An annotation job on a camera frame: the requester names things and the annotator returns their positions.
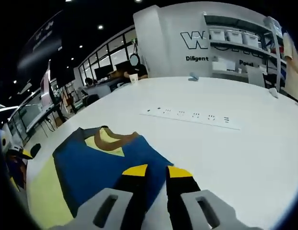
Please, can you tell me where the yellow and blue garment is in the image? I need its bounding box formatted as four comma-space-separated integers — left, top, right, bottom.
27, 125, 175, 230

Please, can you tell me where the white storage bin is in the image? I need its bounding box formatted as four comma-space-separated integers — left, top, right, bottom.
226, 30, 243, 44
243, 32, 260, 46
209, 29, 226, 43

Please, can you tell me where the grey laptop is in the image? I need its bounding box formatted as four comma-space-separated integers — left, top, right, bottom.
247, 66, 266, 87

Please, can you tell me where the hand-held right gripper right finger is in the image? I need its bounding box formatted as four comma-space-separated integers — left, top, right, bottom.
166, 165, 260, 230

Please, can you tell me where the large display screen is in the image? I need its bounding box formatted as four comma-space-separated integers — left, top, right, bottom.
40, 60, 54, 106

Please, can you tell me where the white power strip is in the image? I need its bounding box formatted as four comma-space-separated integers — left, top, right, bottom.
139, 106, 241, 131

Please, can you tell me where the black computer monitor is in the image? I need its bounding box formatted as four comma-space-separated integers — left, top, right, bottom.
94, 66, 115, 80

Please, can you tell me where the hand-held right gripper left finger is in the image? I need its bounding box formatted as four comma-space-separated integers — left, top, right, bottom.
48, 164, 149, 230

